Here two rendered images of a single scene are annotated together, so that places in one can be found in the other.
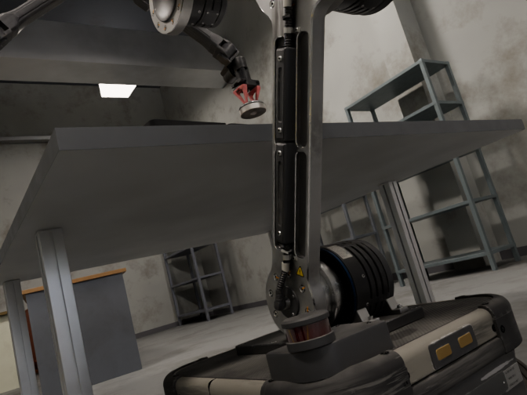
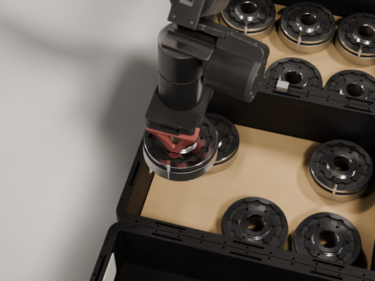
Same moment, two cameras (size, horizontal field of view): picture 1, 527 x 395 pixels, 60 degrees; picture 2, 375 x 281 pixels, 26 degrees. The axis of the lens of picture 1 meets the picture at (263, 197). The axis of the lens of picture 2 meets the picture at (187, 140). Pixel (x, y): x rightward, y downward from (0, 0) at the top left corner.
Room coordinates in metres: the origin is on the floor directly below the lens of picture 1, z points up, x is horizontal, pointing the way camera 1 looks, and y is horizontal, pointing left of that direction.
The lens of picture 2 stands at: (2.27, -0.37, 1.96)
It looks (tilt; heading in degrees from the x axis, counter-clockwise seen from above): 55 degrees down; 150
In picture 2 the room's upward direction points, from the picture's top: straight up
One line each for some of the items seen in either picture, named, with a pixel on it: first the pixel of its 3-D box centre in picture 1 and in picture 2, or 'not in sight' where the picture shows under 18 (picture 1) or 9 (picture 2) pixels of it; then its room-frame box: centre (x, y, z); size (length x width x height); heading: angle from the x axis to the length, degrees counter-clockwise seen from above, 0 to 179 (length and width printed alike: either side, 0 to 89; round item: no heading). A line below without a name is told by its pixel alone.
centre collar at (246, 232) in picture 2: not in sight; (255, 223); (1.79, 0.03, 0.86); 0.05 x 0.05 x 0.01
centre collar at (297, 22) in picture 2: not in sight; (308, 20); (1.48, 0.35, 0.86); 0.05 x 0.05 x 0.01
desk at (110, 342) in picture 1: (79, 331); not in sight; (3.86, 1.77, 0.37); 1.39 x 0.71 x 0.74; 28
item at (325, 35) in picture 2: not in sight; (307, 22); (1.48, 0.35, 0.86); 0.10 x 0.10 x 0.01
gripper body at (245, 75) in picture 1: (243, 78); (181, 84); (1.71, -0.05, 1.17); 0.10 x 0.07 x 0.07; 133
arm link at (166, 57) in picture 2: (239, 66); (186, 54); (1.72, -0.04, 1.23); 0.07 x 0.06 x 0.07; 35
